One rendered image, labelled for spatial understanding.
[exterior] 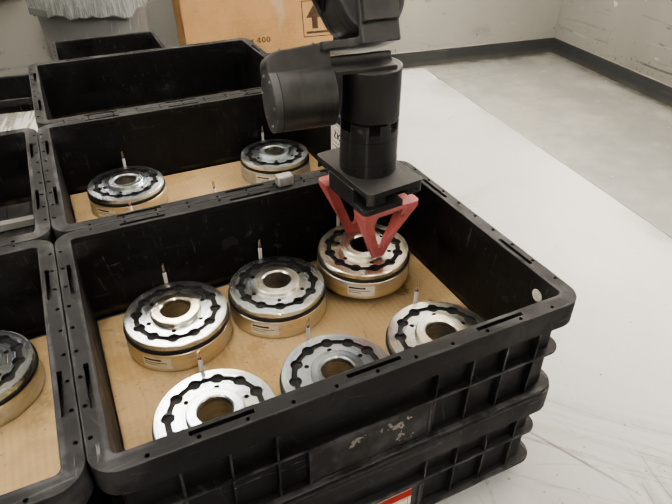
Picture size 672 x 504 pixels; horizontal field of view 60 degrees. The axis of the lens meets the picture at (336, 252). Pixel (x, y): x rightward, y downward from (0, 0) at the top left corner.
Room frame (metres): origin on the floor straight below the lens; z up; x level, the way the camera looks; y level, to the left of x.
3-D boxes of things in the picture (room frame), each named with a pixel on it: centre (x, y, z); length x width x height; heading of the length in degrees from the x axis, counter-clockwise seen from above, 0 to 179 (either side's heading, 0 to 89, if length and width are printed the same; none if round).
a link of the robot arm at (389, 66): (0.53, -0.03, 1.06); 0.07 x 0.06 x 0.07; 109
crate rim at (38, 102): (0.97, 0.29, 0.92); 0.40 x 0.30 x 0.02; 116
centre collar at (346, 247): (0.54, -0.03, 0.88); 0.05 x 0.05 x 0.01
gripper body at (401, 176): (0.53, -0.03, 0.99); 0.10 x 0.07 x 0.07; 31
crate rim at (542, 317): (0.43, 0.03, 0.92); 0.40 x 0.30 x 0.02; 116
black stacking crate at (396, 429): (0.43, 0.03, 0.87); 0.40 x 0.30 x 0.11; 116
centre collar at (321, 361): (0.36, 0.00, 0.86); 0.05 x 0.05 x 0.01
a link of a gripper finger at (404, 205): (0.53, -0.04, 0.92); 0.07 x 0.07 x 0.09; 31
